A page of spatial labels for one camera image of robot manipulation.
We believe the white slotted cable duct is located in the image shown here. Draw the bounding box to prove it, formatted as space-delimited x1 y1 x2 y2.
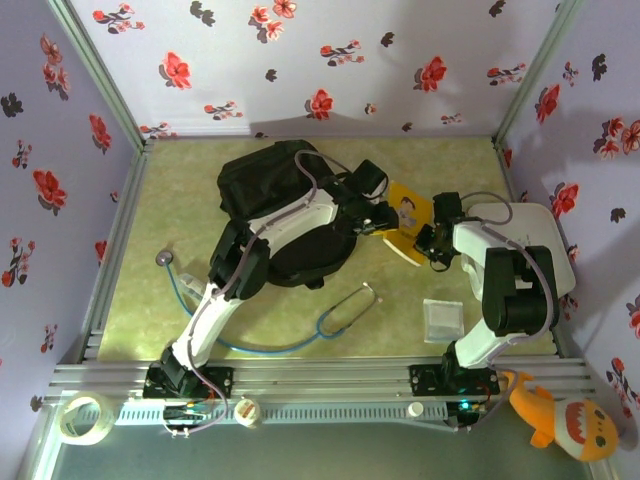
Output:
114 399 449 426

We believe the small control circuit board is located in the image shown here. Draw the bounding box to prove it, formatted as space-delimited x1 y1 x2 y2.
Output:
162 402 214 439
447 398 491 432

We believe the black backpack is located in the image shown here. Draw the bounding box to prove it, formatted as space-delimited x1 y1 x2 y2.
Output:
215 139 361 291

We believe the blue stethoscope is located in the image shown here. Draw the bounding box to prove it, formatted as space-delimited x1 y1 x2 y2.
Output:
154 248 384 355

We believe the clear plastic packet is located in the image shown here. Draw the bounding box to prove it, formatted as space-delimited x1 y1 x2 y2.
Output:
177 272 211 301

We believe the orange shark plush toy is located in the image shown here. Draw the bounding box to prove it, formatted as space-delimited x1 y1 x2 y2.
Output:
507 369 621 464

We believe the clear tape roll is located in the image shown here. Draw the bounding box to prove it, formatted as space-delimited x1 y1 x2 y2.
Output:
58 391 116 446

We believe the white plastic case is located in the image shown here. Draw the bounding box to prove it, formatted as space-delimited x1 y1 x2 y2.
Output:
459 202 576 301

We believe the small clear plastic box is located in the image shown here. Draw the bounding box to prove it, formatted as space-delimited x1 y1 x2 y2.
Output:
422 298 464 345

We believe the yellow book with boy print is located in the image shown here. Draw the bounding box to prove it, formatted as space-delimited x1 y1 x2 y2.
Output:
382 179 436 267

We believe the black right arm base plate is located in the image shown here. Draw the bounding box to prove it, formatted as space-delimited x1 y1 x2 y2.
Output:
408 363 501 401

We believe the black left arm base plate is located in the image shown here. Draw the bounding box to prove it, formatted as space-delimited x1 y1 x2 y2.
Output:
142 364 236 401

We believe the long aluminium base rail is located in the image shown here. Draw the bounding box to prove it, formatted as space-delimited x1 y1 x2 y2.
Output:
42 355 599 407

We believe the aluminium corner post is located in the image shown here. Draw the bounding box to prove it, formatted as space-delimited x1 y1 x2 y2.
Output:
492 0 586 146
47 0 154 151

